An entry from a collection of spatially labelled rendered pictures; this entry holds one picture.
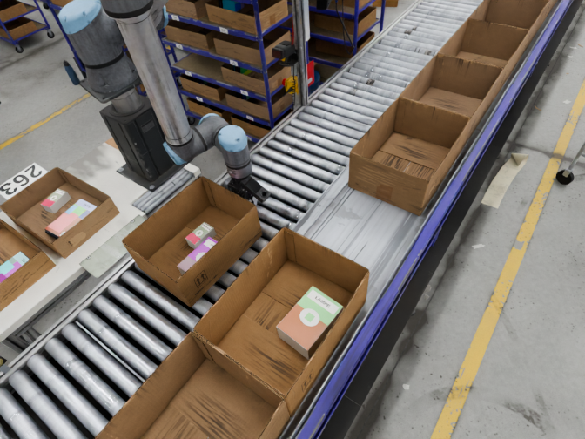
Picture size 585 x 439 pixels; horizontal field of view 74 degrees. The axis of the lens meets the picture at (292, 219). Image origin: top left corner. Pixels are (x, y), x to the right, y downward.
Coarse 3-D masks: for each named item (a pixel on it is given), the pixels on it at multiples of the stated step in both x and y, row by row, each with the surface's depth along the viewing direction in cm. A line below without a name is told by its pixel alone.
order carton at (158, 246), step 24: (192, 192) 153; (216, 192) 154; (168, 216) 148; (192, 216) 159; (216, 216) 160; (240, 216) 155; (144, 240) 143; (168, 240) 154; (216, 240) 152; (240, 240) 142; (144, 264) 135; (168, 264) 146; (216, 264) 136; (168, 288) 137; (192, 288) 131
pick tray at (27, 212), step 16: (48, 176) 173; (64, 176) 176; (32, 192) 170; (48, 192) 176; (80, 192) 176; (96, 192) 167; (16, 208) 167; (32, 208) 172; (64, 208) 170; (96, 208) 156; (112, 208) 163; (32, 224) 165; (48, 224) 165; (80, 224) 152; (96, 224) 159; (48, 240) 146; (64, 240) 149; (80, 240) 155; (64, 256) 152
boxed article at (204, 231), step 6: (204, 222) 153; (198, 228) 151; (204, 228) 151; (210, 228) 150; (192, 234) 149; (198, 234) 149; (204, 234) 149; (210, 234) 151; (186, 240) 150; (192, 240) 147; (198, 240) 147; (192, 246) 149
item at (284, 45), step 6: (282, 42) 185; (288, 42) 185; (276, 48) 181; (282, 48) 180; (288, 48) 182; (294, 48) 186; (276, 54) 182; (282, 54) 181; (288, 54) 184; (282, 60) 187; (288, 60) 188
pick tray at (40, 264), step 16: (0, 224) 164; (0, 240) 161; (16, 240) 160; (0, 256) 155; (32, 256) 154; (16, 272) 138; (32, 272) 144; (48, 272) 149; (0, 288) 136; (16, 288) 141; (0, 304) 138
